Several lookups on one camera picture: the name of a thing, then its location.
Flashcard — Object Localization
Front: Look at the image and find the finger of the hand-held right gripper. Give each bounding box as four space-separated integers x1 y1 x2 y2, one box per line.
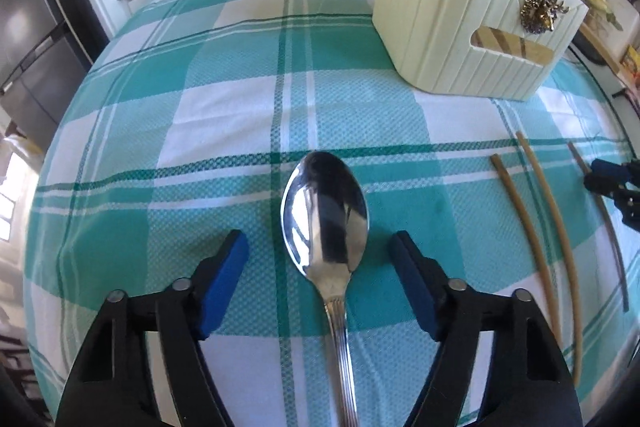
591 158 640 182
584 177 640 236

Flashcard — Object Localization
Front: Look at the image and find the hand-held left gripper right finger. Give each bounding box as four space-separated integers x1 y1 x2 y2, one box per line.
390 231 583 427

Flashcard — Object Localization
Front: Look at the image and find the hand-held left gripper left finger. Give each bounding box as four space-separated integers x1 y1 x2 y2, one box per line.
55 229 250 427

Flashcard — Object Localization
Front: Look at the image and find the wooden chopstick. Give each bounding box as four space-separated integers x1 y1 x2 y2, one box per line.
490 154 561 338
567 142 630 312
516 132 583 385

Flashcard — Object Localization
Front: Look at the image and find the silver metal spoon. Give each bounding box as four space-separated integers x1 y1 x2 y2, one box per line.
280 150 370 427

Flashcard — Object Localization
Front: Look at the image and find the cream ribbed utensil holder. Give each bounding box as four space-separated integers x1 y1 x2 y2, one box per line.
372 0 590 100

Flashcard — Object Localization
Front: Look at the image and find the black elongated object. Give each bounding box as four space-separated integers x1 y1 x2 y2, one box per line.
570 32 607 64

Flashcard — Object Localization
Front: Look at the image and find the teal checked tablecloth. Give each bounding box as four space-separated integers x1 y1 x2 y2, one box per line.
22 0 633 427

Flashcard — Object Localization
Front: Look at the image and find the grey steel refrigerator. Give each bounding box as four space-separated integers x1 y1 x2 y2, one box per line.
0 0 92 138

